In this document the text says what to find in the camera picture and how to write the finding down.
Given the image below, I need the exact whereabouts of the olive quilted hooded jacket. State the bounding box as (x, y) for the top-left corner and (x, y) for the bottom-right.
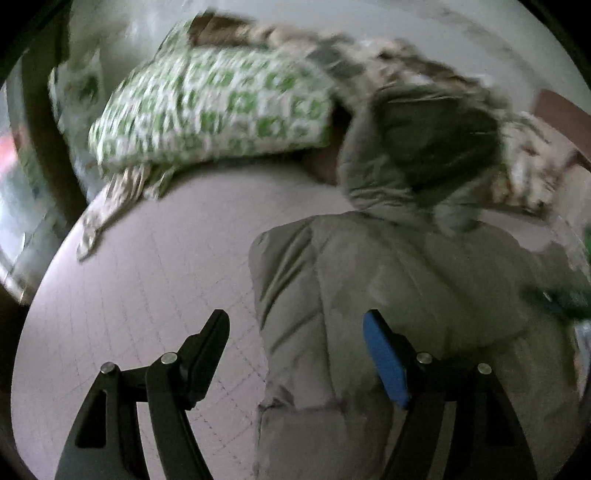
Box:
(249, 107), (590, 479)

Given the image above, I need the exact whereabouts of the floral leaf print blanket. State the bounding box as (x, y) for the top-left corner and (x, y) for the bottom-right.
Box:
(245, 23), (562, 214)

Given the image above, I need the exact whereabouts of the brown wooden headboard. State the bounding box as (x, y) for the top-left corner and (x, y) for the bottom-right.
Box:
(533, 89), (591, 171)

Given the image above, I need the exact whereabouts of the pink bed sheet mattress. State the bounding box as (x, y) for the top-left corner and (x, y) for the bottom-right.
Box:
(9, 156), (591, 480)

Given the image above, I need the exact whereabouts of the beige crumpled cloth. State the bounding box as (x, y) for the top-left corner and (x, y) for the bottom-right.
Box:
(76, 163), (177, 262)

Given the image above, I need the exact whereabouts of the green white patterned pillow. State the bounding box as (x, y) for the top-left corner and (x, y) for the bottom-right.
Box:
(88, 31), (334, 173)

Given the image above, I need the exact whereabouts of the brown folded garment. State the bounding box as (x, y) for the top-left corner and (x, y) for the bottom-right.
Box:
(187, 10), (253, 47)

